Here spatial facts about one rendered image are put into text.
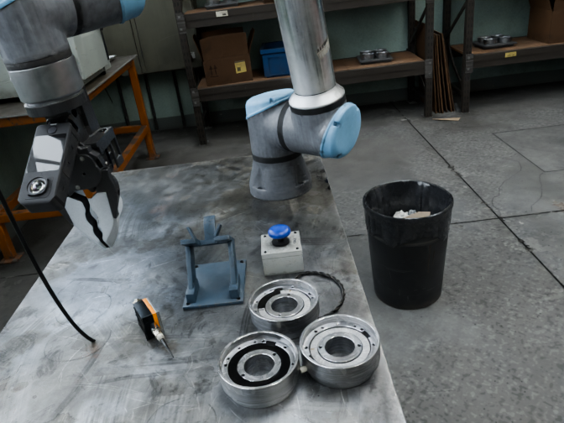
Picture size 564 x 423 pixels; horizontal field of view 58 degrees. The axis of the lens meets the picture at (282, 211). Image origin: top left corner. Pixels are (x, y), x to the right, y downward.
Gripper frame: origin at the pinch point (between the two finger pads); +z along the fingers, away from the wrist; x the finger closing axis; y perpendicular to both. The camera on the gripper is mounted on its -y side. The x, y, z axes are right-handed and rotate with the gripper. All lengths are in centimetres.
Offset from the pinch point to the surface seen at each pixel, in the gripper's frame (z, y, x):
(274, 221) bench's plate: 20.2, 34.6, -18.3
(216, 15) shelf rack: 15, 333, 40
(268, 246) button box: 14.9, 16.9, -19.3
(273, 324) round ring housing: 15.1, -3.1, -21.1
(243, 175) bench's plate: 21, 61, -9
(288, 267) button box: 18.1, 14.4, -22.3
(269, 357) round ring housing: 15.7, -8.9, -20.9
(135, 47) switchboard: 31, 361, 116
